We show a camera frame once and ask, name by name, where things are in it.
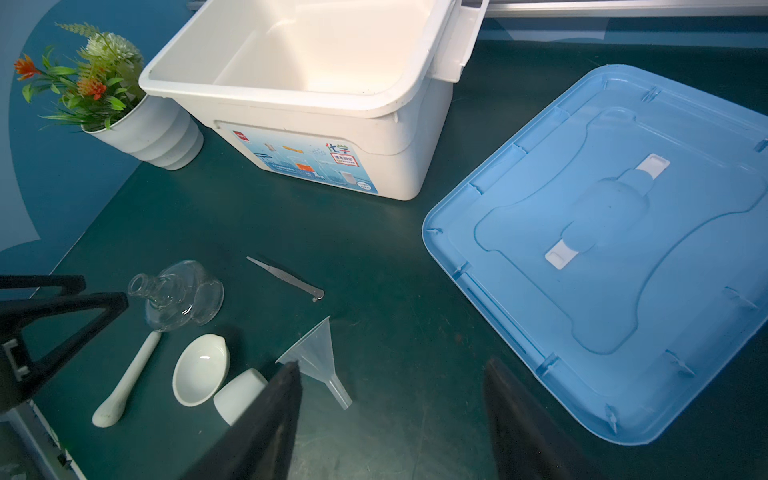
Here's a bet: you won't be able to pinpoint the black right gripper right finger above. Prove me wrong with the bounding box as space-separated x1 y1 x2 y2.
483 358 605 479

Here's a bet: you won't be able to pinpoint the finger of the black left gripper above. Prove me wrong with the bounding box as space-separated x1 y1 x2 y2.
1 275 128 414

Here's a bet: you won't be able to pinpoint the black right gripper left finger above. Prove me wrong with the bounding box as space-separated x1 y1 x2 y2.
183 362 302 479

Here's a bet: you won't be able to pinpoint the small white cup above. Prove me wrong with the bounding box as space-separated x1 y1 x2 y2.
213 368 267 426

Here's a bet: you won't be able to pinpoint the white pestle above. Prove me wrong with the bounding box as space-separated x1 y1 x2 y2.
92 331 161 428

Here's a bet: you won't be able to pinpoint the white mortar bowl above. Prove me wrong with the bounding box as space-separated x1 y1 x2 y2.
172 334 230 407

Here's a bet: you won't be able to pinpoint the metal tweezers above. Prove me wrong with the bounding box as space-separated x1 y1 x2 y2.
246 256 325 302

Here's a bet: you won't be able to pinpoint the light blue plastic lid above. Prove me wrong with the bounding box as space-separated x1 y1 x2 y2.
422 65 767 446

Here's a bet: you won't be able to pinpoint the potted plant white pot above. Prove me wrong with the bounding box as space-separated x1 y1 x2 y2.
14 23 204 171

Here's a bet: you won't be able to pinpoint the white plastic storage bin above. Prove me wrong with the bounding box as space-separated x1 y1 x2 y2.
140 0 488 201

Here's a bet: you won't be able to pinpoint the aluminium frame rail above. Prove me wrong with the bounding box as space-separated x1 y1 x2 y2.
485 0 767 18

